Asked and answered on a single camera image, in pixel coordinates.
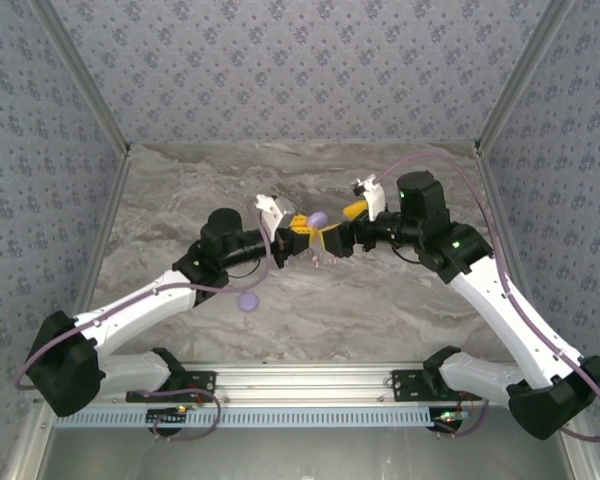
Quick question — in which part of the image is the small black controller board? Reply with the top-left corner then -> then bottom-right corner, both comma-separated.
431,408 -> 470,426
146,407 -> 190,425

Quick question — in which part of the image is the grey metal lower tray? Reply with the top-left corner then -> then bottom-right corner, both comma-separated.
4,403 -> 600,480

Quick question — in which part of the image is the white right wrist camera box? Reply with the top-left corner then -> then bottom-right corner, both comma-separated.
349,173 -> 385,222

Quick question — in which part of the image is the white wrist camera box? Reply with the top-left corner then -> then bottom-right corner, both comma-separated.
252,193 -> 295,236
349,173 -> 385,222

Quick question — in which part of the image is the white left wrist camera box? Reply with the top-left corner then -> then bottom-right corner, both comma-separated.
252,193 -> 295,236

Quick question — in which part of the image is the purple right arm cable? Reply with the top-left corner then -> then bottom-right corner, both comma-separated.
374,152 -> 600,444

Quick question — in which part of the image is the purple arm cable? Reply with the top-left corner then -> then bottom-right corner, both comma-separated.
374,152 -> 600,444
13,199 -> 274,392

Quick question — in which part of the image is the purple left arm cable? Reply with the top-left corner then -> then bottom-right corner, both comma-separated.
13,199 -> 274,392

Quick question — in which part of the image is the aluminium mounting rail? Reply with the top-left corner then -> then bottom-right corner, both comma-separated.
32,363 -> 579,405

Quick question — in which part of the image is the aluminium frame post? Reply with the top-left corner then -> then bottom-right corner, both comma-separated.
29,0 -> 131,156
474,0 -> 576,151

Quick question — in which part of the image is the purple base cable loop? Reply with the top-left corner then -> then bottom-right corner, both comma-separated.
433,394 -> 492,439
151,387 -> 223,443

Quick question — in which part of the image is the slotted grey cable duct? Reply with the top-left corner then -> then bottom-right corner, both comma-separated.
53,408 -> 444,429

